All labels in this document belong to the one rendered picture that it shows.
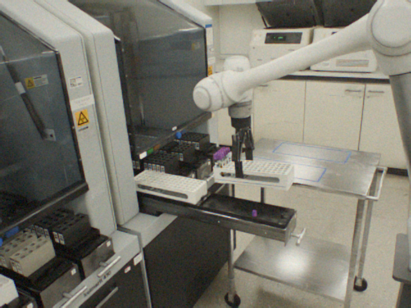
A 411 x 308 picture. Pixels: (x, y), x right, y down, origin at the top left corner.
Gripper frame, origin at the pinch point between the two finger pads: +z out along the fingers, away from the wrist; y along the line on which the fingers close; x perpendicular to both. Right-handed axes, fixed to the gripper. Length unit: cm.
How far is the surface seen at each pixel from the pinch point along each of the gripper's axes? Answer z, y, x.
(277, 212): 12.0, -10.3, -16.0
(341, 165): 11.3, 34.8, -30.7
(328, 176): 11.1, 21.9, -27.6
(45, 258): 5, -66, 37
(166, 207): 11.5, -19.6, 25.4
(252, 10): -56, 281, 100
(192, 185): 4.4, -12.3, 16.7
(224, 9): -60, 281, 133
